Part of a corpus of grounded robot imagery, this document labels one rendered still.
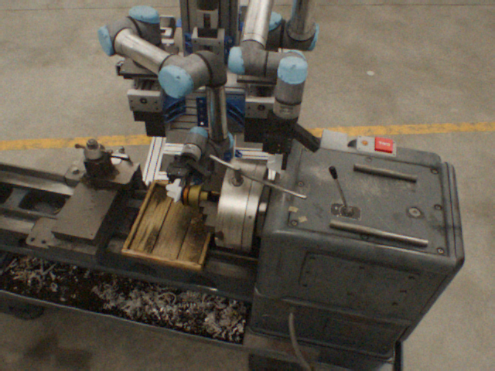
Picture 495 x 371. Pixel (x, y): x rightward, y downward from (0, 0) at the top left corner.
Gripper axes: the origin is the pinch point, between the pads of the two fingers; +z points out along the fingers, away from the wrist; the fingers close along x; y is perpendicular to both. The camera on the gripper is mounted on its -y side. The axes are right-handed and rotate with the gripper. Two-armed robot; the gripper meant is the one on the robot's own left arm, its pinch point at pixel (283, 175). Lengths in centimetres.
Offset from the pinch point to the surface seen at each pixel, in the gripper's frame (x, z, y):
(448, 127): -226, 78, -111
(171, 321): 3, 77, 35
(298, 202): 3.1, 7.1, -5.8
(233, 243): 4.8, 27.3, 12.6
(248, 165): -10.7, 6.1, 12.3
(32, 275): -5, 77, 100
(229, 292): -4, 61, 14
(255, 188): -2.0, 8.3, 8.2
